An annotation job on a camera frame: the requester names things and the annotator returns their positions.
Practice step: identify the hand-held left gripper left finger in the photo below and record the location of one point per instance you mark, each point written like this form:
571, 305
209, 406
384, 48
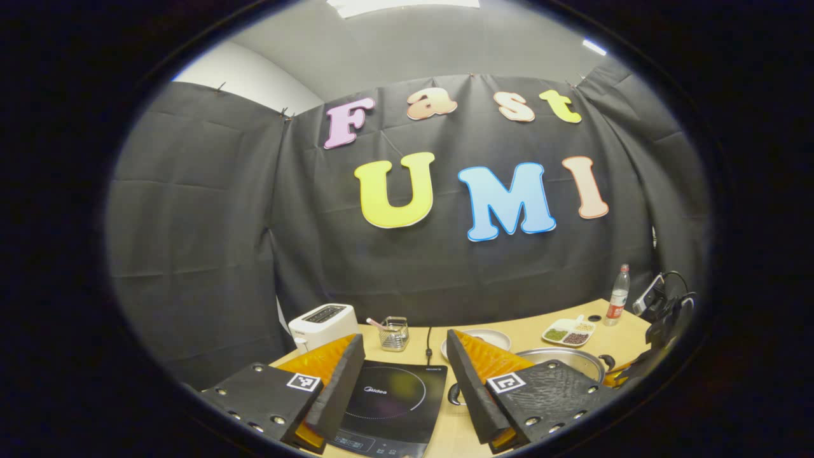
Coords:
343, 394

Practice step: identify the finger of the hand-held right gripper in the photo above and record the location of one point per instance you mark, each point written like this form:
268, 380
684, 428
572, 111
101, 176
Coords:
623, 376

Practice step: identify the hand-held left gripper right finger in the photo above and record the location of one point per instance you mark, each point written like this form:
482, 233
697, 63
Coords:
470, 394

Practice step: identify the black induction cooktop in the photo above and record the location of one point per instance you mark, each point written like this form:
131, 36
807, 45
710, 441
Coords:
394, 401

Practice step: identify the stainless steel pot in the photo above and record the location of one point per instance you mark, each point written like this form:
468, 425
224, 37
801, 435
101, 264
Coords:
566, 356

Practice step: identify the clear plastic water bottle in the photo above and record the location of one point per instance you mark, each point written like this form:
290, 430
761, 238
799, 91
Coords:
617, 299

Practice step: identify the round white plate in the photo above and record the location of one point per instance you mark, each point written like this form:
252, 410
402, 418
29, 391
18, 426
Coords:
489, 337

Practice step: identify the pile of dark brown beans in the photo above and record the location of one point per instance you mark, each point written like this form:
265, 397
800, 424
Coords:
575, 339

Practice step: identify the white toaster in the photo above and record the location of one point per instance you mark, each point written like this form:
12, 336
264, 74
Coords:
321, 324

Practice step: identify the white divided plate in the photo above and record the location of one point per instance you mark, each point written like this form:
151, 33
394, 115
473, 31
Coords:
569, 326

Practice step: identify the pink stick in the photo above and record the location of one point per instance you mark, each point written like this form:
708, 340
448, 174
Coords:
375, 323

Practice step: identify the pile of green beans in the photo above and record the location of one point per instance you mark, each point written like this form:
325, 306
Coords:
556, 334

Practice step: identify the black backdrop cloth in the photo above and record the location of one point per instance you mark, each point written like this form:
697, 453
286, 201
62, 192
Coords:
254, 242

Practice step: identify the small ceiling light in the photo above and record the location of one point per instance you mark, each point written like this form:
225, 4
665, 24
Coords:
594, 47

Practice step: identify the large ceiling light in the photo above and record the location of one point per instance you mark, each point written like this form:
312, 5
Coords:
400, 5

